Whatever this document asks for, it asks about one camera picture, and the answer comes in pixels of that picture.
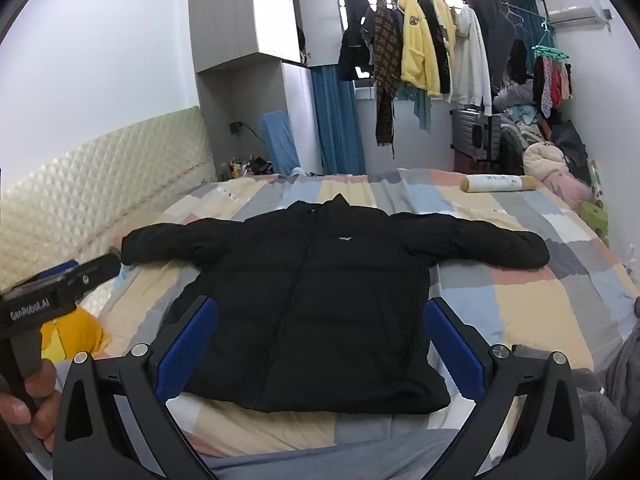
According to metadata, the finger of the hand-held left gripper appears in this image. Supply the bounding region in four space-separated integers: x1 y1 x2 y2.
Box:
65 252 123 291

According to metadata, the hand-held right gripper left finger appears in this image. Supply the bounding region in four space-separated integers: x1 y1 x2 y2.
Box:
52 296 219 480

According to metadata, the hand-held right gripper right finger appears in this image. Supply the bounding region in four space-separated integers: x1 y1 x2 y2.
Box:
422 296 587 480

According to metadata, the black puffer jacket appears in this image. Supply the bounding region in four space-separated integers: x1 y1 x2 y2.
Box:
120 192 551 416

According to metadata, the pile of clothes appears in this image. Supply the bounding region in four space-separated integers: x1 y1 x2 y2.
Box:
492 82 594 207

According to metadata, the person's left hand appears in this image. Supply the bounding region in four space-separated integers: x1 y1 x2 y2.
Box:
0 360 61 441

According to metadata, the yellow cloth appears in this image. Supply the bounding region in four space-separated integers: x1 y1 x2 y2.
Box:
40 305 112 362

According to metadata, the cream padded headboard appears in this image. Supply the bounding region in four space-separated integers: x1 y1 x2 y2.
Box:
0 106 218 291

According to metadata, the patchwork bed quilt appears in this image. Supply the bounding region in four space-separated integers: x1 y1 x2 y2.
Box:
80 167 640 480

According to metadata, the grey fleece garment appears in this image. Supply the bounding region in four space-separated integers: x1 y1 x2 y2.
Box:
510 300 640 480

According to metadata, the blue grey cloth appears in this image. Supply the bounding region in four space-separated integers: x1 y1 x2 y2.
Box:
207 427 451 480

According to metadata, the rolled paper tube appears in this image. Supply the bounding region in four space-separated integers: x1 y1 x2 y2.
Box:
460 174 543 195

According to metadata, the bedside clutter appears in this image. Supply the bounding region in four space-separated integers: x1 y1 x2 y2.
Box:
217 156 273 179

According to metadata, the green stool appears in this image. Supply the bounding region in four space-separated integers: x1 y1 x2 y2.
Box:
580 200 611 248

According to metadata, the blue folded board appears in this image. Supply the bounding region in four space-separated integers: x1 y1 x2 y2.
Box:
259 110 298 176

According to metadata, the dark ribbed suitcase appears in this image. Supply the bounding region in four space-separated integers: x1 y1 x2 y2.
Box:
450 109 503 162

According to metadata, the light teal garment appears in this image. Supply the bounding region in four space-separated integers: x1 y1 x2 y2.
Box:
397 85 433 133

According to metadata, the blue curtain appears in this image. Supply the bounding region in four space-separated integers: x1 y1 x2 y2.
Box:
310 65 368 176

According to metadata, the small hanging laundry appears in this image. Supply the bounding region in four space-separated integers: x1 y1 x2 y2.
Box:
531 55 574 122

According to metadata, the white wardrobe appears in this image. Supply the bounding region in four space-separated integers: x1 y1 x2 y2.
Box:
187 0 321 178

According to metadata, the white hoodie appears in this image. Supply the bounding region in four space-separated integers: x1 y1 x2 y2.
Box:
450 4 493 111

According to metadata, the brown houndstooth scarf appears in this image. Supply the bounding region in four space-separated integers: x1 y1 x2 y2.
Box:
372 2 403 148

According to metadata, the yellow hoodie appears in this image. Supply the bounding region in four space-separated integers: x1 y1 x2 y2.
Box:
397 0 443 100

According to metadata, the teal clip hanger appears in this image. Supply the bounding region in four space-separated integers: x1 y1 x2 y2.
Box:
531 15 571 63

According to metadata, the dark grey hanging garment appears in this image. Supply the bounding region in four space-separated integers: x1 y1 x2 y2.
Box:
470 0 518 96

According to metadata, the teal curtain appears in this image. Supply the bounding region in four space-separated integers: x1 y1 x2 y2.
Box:
515 0 547 61

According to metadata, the pale yellow garment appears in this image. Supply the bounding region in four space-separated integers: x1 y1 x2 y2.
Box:
434 0 458 103

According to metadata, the hanging black cardigan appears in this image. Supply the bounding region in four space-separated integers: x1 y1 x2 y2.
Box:
418 0 452 95

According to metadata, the hanging black jacket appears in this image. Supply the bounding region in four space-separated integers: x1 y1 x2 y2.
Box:
337 0 376 82

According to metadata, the white air conditioner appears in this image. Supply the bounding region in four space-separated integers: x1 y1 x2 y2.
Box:
542 0 613 26

